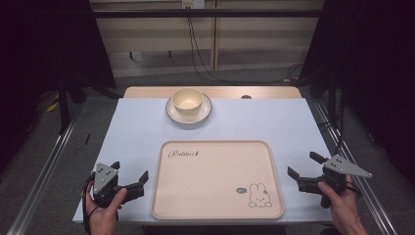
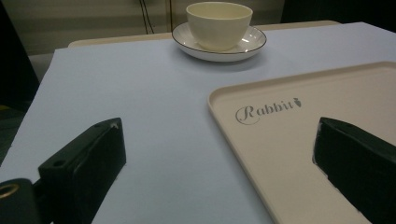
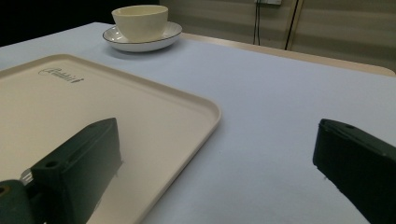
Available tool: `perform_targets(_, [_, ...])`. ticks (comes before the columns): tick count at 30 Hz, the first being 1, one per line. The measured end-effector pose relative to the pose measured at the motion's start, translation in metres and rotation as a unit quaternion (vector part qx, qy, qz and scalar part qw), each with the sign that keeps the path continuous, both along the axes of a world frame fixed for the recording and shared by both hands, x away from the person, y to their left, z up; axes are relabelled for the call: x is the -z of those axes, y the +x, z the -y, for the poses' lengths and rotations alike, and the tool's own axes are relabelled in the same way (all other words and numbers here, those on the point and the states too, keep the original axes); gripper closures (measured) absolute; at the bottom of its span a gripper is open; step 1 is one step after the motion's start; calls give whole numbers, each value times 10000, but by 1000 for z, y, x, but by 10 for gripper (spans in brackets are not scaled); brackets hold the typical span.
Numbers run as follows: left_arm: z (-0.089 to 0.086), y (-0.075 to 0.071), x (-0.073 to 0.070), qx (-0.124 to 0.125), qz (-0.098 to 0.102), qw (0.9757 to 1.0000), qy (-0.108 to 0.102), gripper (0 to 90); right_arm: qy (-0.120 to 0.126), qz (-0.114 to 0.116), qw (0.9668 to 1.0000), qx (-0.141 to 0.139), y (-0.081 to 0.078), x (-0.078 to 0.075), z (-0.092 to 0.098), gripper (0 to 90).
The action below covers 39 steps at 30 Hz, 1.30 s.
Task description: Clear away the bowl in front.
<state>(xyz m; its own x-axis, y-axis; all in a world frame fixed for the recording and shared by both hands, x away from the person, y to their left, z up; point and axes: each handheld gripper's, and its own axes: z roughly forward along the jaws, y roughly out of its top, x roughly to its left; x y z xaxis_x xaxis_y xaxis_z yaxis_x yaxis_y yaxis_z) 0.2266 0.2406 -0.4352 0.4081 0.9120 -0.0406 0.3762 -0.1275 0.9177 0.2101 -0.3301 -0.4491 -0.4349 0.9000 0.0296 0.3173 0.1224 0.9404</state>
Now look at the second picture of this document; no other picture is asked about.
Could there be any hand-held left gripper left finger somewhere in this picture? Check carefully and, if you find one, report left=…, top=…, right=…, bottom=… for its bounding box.
left=37, top=117, right=127, bottom=224

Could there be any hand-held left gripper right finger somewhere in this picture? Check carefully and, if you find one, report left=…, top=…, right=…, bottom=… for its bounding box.
left=312, top=116, right=396, bottom=224

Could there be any beige plastic tray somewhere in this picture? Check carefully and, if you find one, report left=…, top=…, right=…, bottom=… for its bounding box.
left=207, top=61, right=396, bottom=224

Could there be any white saucer with dark rim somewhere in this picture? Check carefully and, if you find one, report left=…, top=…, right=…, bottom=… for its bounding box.
left=171, top=21, right=268, bottom=63

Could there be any cream ceramic cup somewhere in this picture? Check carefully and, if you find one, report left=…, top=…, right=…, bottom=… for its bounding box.
left=185, top=1, right=254, bottom=52

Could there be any black cable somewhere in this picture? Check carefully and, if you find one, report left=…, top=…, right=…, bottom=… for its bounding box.
left=138, top=0, right=155, bottom=35

